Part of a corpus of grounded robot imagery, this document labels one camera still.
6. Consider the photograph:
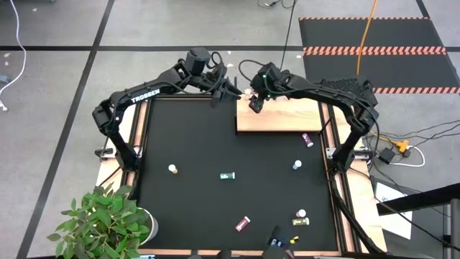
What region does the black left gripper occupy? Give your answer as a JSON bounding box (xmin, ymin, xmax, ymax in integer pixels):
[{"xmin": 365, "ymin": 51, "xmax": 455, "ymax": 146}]
[{"xmin": 208, "ymin": 73, "xmax": 242, "ymax": 109}]

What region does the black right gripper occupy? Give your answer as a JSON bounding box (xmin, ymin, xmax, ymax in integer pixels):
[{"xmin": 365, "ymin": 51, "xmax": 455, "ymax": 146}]
[{"xmin": 248, "ymin": 62, "xmax": 288, "ymax": 114}]

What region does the light wooden shelf board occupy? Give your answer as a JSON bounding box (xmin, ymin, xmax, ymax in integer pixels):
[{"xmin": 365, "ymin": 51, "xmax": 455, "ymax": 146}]
[{"xmin": 235, "ymin": 94, "xmax": 324, "ymax": 133}]

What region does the black table mat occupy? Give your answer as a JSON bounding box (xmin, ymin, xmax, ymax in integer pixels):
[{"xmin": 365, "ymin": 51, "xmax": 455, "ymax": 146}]
[{"xmin": 138, "ymin": 97, "xmax": 341, "ymax": 252}]

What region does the black perforated computer case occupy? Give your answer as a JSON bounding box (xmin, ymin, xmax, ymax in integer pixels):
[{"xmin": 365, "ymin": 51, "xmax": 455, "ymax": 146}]
[{"xmin": 318, "ymin": 77, "xmax": 379, "ymax": 122}]

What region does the person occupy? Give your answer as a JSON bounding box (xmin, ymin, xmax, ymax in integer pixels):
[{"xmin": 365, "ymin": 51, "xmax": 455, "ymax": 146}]
[{"xmin": 261, "ymin": 225, "xmax": 300, "ymax": 259}]

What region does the black power adapter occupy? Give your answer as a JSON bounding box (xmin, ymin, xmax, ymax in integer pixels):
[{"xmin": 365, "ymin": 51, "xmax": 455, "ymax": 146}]
[{"xmin": 379, "ymin": 147, "xmax": 396, "ymax": 165}]

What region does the black table clamp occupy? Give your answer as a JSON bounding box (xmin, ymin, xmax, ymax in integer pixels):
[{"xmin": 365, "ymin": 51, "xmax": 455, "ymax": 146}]
[{"xmin": 93, "ymin": 146, "xmax": 116, "ymax": 161}]

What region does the orange power strip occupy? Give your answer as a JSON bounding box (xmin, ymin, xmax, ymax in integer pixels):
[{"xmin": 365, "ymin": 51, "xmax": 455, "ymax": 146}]
[{"xmin": 390, "ymin": 139, "xmax": 410, "ymax": 154}]

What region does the white plant pot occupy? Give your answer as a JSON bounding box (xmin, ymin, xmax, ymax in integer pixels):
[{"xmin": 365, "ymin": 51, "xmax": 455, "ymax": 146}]
[{"xmin": 138, "ymin": 207, "xmax": 159, "ymax": 245}]

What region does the black hazard-striped floor mat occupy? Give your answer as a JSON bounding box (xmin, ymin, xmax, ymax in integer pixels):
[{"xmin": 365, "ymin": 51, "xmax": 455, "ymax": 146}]
[{"xmin": 298, "ymin": 17, "xmax": 460, "ymax": 95}]

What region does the green leafy potted plant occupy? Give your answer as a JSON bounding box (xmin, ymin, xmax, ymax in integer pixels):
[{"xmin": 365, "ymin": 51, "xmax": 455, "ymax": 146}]
[{"xmin": 46, "ymin": 182, "xmax": 152, "ymax": 259}]

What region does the white paper sheet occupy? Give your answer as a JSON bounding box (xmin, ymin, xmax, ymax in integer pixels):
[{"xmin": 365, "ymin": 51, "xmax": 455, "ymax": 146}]
[{"xmin": 374, "ymin": 181, "xmax": 413, "ymax": 240}]

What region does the black metal bar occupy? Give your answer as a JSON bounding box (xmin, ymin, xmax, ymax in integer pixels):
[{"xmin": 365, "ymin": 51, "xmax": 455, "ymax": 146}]
[{"xmin": 376, "ymin": 182, "xmax": 460, "ymax": 217}]

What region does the black aluminium table frame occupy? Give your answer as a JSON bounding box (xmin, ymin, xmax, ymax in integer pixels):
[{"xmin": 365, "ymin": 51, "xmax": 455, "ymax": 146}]
[{"xmin": 129, "ymin": 81, "xmax": 387, "ymax": 258}]

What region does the black hanging cable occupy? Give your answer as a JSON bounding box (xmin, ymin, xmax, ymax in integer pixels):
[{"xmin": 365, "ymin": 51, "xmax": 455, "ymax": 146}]
[{"xmin": 278, "ymin": 0, "xmax": 298, "ymax": 71}]

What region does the yellow hanging cable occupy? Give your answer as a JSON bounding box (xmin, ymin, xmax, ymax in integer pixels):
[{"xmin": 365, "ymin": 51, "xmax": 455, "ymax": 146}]
[{"xmin": 356, "ymin": 0, "xmax": 379, "ymax": 76}]

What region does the black cable sleeve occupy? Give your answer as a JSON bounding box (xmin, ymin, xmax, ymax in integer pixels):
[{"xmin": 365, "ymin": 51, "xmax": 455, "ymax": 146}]
[{"xmin": 328, "ymin": 168, "xmax": 384, "ymax": 255}]

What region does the white power cable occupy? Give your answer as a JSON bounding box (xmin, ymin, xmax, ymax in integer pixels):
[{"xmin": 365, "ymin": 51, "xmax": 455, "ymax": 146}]
[{"xmin": 390, "ymin": 145, "xmax": 426, "ymax": 168}]

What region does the black floor cable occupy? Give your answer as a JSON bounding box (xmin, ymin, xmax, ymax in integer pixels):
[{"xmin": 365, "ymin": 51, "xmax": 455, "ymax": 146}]
[{"xmin": 373, "ymin": 120, "xmax": 460, "ymax": 141}]

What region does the white floor cable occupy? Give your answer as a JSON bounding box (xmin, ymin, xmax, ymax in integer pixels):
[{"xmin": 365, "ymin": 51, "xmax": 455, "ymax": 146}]
[{"xmin": 0, "ymin": 0, "xmax": 27, "ymax": 112}]

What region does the grey metal post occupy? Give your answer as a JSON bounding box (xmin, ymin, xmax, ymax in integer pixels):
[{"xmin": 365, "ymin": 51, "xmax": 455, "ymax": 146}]
[{"xmin": 442, "ymin": 198, "xmax": 460, "ymax": 259}]

